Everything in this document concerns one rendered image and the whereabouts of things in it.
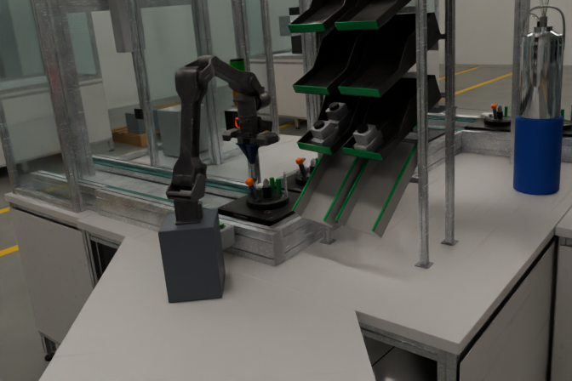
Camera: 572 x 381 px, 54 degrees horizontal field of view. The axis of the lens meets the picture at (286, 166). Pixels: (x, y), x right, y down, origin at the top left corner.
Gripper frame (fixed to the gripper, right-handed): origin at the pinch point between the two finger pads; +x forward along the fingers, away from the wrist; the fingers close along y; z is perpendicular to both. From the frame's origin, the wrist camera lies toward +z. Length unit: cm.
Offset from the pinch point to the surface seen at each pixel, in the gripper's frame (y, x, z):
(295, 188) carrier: 0.6, 18.2, 20.6
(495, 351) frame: -75, 45, 3
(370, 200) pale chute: -40.7, 9.5, 2.2
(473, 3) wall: 357, -2, 1083
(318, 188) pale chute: -22.7, 9.1, 3.1
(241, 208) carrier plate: 3.9, 18.0, -3.1
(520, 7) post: -43, -34, 113
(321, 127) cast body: -29.3, -10.8, -2.7
